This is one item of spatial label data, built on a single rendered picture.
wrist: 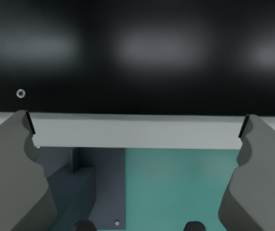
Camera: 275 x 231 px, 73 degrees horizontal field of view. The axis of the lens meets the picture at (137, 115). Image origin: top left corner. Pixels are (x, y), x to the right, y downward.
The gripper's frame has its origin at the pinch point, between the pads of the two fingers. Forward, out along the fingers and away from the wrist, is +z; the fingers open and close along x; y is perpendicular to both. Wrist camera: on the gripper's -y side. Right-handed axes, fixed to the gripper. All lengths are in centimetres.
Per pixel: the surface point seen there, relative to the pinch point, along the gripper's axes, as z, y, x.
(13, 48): 9.3, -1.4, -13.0
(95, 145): 6.0, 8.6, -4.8
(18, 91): 7.0, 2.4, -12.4
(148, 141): 6.2, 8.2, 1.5
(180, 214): 45, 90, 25
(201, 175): 56, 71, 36
